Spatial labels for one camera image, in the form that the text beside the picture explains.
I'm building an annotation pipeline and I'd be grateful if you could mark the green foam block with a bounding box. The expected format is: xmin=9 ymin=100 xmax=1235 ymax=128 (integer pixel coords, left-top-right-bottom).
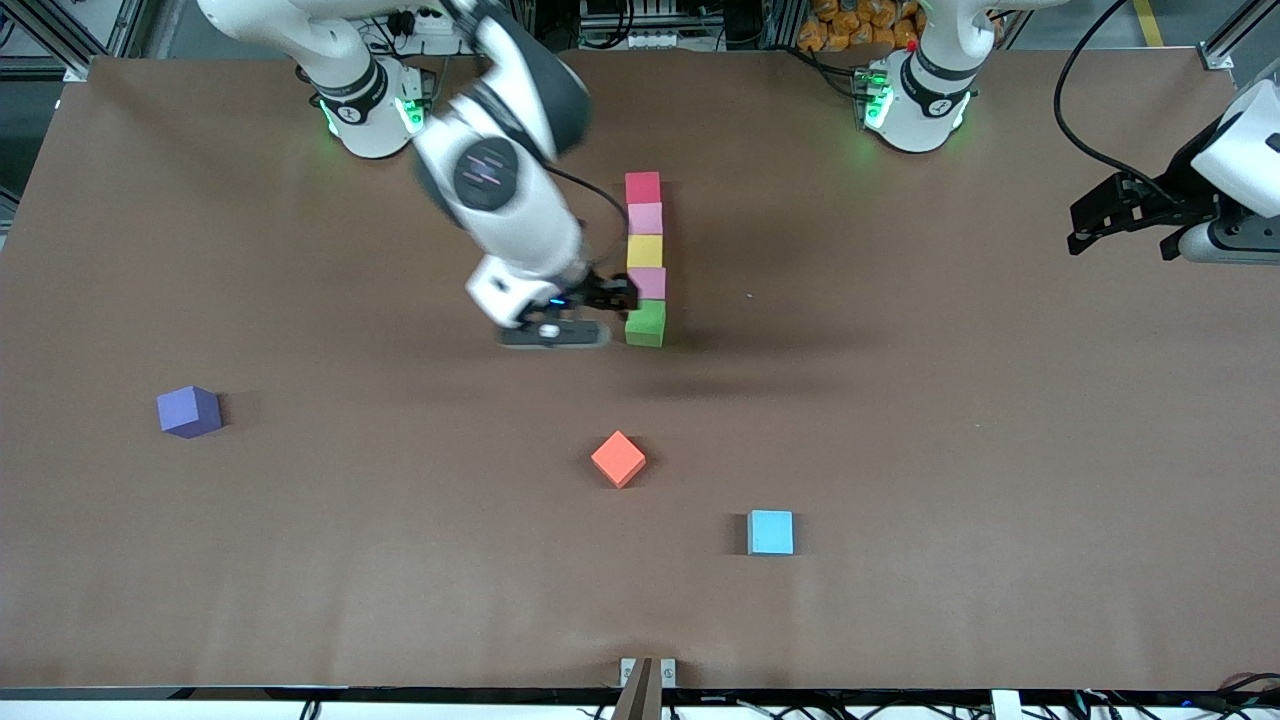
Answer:
xmin=625 ymin=299 xmax=668 ymax=349

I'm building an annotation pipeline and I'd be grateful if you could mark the orange foam block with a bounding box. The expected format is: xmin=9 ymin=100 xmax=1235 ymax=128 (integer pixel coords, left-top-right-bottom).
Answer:
xmin=590 ymin=430 xmax=648 ymax=490

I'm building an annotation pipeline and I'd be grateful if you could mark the grey metal equipment rack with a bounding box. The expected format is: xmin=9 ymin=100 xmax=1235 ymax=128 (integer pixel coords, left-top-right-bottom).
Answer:
xmin=578 ymin=0 xmax=706 ymax=53

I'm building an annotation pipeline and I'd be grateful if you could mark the light blue foam block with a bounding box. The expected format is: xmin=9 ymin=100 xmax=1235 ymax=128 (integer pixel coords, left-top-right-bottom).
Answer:
xmin=746 ymin=510 xmax=795 ymax=557

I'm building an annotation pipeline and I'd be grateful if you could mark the bag of orange items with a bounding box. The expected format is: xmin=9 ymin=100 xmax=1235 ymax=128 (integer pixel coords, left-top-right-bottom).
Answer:
xmin=797 ymin=0 xmax=923 ymax=54

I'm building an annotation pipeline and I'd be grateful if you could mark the white power strip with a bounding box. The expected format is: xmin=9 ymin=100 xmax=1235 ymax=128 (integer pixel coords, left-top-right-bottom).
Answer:
xmin=385 ymin=0 xmax=471 ymax=37

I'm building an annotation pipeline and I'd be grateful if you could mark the purple foam block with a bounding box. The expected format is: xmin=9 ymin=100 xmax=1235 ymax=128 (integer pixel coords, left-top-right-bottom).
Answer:
xmin=156 ymin=385 xmax=223 ymax=440

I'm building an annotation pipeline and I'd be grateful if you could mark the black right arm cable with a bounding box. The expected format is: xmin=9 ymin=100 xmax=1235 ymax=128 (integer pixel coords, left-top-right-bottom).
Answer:
xmin=545 ymin=165 xmax=632 ymax=266

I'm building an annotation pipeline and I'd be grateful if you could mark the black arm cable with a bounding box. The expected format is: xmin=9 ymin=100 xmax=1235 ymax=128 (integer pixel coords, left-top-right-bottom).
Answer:
xmin=1053 ymin=0 xmax=1153 ymax=197
xmin=545 ymin=165 xmax=632 ymax=266

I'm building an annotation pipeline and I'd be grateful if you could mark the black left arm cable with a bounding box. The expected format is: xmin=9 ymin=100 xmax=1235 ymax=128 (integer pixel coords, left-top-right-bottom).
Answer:
xmin=1053 ymin=0 xmax=1153 ymax=197

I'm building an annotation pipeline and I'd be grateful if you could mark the aluminium frame post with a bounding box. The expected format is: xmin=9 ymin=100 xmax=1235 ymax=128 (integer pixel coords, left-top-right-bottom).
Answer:
xmin=0 ymin=0 xmax=136 ymax=81
xmin=1198 ymin=0 xmax=1280 ymax=73

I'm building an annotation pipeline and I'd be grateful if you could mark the black floor cable bundle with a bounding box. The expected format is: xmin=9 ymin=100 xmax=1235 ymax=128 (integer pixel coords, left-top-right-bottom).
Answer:
xmin=1075 ymin=672 xmax=1280 ymax=719

